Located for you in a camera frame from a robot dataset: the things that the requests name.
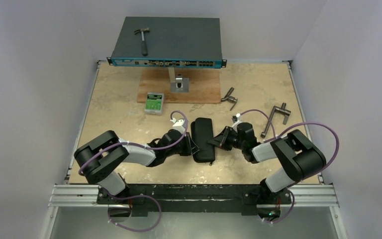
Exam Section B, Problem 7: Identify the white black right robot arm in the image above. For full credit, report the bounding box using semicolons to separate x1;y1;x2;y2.
208;122;326;203

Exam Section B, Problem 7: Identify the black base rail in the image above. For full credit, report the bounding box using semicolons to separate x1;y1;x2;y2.
96;184;292;218

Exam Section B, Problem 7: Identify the green grey device box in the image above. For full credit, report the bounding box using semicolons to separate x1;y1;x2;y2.
144;92;165;115

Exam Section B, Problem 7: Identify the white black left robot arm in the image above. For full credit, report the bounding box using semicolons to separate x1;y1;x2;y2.
74;129;199;204

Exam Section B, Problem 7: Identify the grey network switch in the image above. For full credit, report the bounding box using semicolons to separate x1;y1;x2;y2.
107;16;227;69

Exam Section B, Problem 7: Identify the small metal door handle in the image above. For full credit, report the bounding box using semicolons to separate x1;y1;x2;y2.
220;87;238;111

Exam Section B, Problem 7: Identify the brown wooden board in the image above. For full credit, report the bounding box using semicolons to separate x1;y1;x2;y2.
137;68;221;104

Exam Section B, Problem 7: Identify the small grey hammer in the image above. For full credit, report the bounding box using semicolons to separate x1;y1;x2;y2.
134;27;150;56

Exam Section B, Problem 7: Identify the aluminium table frame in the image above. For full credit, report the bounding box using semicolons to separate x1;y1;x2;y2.
41;61;345;239

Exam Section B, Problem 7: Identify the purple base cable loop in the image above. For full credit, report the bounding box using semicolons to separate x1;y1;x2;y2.
107;194;163;233

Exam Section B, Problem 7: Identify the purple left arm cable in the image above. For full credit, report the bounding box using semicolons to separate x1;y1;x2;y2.
78;110;190;176

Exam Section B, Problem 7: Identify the black zipper tool case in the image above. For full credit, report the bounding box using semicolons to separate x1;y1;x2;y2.
191;118;215;165

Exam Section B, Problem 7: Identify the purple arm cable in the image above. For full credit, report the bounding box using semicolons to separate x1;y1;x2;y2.
238;109;340;224
78;110;190;176

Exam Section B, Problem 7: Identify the metal bracket stand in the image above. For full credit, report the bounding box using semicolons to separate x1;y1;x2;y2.
168;67;190;93

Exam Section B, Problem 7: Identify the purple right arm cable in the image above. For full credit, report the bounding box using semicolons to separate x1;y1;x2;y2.
238;109;340;224

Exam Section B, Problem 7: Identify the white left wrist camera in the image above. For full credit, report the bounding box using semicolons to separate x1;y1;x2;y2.
171;118;187;130

